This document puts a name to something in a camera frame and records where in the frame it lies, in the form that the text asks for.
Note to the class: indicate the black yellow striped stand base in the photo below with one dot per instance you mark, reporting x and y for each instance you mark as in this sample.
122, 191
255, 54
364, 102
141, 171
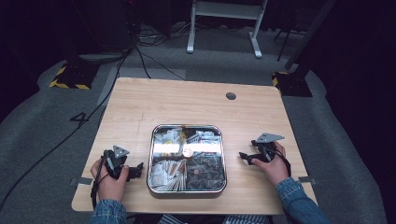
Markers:
292, 84
73, 77

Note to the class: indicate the square metal compartment tray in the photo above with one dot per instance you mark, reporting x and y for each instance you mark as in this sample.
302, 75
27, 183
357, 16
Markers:
186, 186

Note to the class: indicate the person's right hand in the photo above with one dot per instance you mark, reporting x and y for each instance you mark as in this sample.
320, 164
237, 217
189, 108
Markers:
274, 169

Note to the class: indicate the white metal table frame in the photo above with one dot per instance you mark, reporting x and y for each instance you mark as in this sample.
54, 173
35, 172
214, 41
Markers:
224, 11

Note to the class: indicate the dark slanted metal pole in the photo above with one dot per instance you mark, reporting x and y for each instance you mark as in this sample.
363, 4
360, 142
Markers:
308, 34

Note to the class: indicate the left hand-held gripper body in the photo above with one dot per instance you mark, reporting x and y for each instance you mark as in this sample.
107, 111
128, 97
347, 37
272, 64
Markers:
115, 158

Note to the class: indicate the grey tape strip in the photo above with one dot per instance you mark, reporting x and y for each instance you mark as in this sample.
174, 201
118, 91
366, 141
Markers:
307, 179
81, 181

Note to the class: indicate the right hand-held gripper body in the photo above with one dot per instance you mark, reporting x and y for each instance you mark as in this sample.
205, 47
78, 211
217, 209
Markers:
266, 146

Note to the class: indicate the pile of brown-white sachets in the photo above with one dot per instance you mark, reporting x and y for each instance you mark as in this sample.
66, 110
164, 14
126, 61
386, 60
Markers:
169, 175

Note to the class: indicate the person's left hand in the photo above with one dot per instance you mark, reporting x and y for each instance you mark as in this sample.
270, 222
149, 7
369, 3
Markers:
109, 186

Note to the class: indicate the person's striped clothing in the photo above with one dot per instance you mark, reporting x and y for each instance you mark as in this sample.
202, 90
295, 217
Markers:
243, 219

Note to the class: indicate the pile of dark packets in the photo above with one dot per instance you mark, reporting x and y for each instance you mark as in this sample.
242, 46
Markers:
205, 174

